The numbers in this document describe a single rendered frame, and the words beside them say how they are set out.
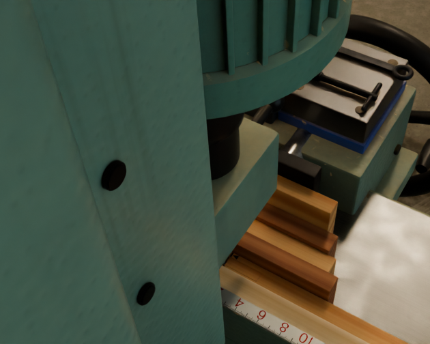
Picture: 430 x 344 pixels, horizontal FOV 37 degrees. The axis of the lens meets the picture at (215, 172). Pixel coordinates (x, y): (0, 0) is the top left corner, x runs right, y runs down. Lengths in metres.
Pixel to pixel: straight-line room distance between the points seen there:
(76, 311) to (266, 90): 0.17
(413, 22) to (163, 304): 2.09
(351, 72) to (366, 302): 0.21
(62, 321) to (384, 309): 0.46
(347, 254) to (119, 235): 0.39
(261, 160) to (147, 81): 0.25
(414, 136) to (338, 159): 1.36
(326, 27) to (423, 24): 2.03
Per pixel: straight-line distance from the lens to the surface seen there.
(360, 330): 0.54
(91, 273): 0.16
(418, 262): 0.63
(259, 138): 0.48
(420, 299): 0.61
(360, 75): 0.63
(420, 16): 2.38
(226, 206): 0.44
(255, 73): 0.30
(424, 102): 2.07
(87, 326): 0.17
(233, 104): 0.30
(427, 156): 0.91
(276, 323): 0.52
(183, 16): 0.23
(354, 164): 0.61
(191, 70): 0.25
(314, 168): 0.56
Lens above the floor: 1.42
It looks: 51 degrees down
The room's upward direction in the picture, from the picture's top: 4 degrees counter-clockwise
